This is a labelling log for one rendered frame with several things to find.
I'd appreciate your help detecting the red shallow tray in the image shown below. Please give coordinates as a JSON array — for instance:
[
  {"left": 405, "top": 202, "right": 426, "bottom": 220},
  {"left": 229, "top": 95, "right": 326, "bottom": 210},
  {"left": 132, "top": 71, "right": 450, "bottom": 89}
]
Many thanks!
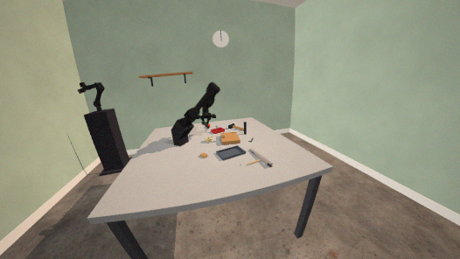
[{"left": 211, "top": 128, "right": 225, "bottom": 134}]

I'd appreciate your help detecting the light wooden board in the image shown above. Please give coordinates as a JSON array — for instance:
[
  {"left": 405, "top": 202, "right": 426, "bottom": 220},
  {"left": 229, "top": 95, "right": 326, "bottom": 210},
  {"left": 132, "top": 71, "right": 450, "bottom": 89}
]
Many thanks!
[{"left": 220, "top": 132, "right": 240, "bottom": 145}]

